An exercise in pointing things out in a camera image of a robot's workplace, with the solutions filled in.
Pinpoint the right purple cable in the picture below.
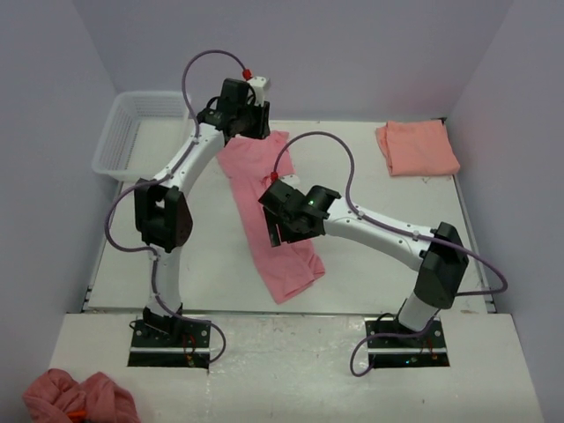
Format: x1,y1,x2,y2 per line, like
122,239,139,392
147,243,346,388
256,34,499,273
268,130,510,379

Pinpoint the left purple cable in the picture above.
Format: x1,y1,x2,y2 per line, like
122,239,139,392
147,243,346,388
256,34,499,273
101,48,255,365

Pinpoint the purple cable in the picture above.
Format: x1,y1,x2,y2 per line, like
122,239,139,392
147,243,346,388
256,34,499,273
101,48,255,365
268,130,510,379

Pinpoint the pink t shirt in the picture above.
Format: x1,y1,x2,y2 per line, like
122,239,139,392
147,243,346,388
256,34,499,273
216,130,327,305

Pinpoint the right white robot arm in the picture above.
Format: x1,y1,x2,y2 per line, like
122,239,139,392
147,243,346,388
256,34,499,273
258,179,469,346

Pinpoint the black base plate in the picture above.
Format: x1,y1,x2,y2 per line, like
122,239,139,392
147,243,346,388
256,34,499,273
367,318,450,369
127,319,211,370

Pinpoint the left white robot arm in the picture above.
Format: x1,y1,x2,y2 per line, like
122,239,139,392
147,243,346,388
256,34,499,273
134,76,270,346

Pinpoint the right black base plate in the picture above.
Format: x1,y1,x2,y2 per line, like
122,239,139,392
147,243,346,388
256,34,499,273
367,318,450,369

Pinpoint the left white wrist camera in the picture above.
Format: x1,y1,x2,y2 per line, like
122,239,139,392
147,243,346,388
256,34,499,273
247,76,270,107

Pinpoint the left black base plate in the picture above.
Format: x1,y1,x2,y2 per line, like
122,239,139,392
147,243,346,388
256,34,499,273
127,319,211,370

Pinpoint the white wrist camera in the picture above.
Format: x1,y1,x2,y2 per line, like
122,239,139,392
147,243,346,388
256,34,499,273
247,76,270,107
278,174,301,189

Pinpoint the crumpled salmon shirt pile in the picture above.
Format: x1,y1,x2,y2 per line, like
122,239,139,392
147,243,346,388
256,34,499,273
22,368,140,422

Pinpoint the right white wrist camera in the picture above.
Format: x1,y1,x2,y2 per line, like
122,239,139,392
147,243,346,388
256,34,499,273
278,174,301,189

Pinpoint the white plastic basket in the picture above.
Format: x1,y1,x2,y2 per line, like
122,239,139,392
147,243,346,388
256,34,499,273
92,91,194,182

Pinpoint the folded salmon t shirt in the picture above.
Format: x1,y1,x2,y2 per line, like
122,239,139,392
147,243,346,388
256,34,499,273
375,119,460,176

